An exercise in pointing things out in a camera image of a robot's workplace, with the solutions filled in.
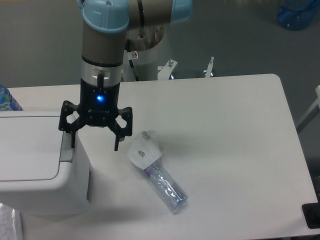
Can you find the white frame at right edge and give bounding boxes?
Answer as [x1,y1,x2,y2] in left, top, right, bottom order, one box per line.
[295,85,320,134]

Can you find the blue water jug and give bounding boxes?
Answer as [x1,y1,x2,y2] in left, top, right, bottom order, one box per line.
[276,0,320,31]

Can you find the white levelling foot bracket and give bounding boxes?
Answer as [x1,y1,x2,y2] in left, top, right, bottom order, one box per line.
[203,56,215,78]

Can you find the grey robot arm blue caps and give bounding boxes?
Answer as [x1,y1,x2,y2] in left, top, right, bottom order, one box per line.
[58,0,193,148]

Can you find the clear speckled plastic bag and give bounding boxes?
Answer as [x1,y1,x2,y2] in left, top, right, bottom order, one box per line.
[0,203,24,240]

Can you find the black clamp at table edge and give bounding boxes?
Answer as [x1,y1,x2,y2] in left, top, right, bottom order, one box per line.
[302,202,320,229]

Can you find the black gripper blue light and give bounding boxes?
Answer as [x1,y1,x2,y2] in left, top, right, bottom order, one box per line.
[58,80,133,151]

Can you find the white push-lid trash can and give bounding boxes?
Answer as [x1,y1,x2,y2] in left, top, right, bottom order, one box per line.
[0,111,93,216]

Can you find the blue labelled bottle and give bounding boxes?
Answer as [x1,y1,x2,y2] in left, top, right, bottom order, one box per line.
[0,84,23,111]

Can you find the black cable on pedestal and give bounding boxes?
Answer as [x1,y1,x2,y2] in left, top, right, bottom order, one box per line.
[125,38,140,82]

